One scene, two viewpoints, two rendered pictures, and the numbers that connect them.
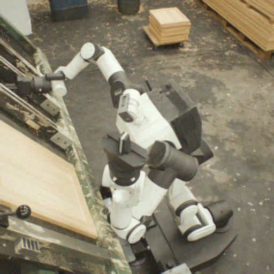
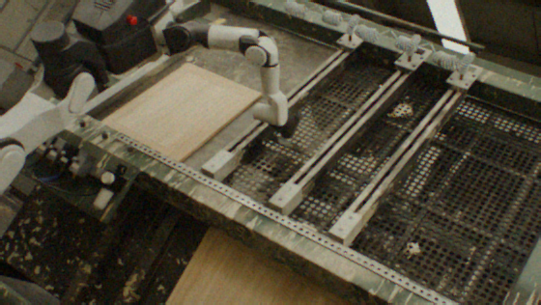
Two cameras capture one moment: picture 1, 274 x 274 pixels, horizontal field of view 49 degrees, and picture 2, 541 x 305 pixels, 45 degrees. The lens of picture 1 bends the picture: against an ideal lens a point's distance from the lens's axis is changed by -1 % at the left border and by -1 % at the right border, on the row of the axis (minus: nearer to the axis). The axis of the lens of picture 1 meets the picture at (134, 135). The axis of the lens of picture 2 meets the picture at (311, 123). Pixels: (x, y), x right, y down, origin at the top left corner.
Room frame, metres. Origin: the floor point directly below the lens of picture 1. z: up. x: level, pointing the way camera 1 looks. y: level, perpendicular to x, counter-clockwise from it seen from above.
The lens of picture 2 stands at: (3.18, -1.10, 0.72)
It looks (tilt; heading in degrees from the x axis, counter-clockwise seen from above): 13 degrees up; 138
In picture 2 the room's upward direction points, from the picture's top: 29 degrees clockwise
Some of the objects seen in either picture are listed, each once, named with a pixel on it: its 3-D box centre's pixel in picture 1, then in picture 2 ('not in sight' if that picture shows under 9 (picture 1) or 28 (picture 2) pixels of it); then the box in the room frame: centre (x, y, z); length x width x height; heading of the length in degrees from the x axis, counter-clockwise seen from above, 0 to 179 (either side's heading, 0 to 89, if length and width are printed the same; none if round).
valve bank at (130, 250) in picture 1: (122, 223); (68, 165); (0.80, 0.06, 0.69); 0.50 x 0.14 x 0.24; 22
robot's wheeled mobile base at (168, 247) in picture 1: (189, 230); not in sight; (1.04, -0.38, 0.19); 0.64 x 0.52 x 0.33; 112
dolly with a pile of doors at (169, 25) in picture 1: (164, 28); not in sight; (4.23, -0.44, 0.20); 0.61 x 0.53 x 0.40; 16
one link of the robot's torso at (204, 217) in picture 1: (195, 222); not in sight; (1.05, -0.41, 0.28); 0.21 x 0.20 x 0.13; 112
